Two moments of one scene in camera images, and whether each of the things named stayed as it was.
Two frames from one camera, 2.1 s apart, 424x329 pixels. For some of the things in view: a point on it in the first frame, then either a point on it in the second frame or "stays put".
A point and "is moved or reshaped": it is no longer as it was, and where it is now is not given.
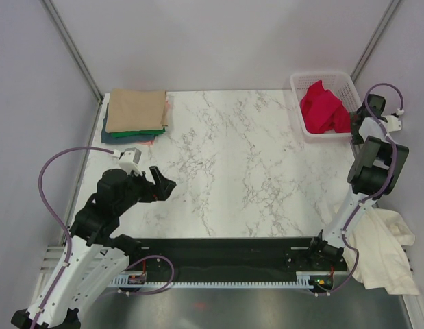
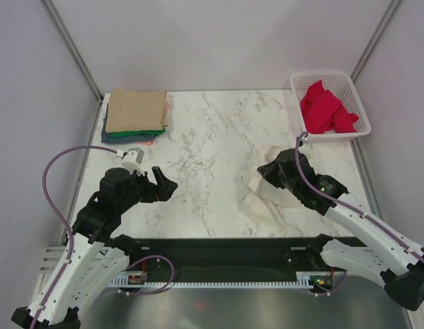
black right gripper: [357, 138] → [268, 171]
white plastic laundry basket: [340, 84] stays put
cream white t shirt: [381, 238] is moved or reshaped
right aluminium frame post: [356, 70] stays put
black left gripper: [153, 192] stays put
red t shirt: [323, 112] stays put
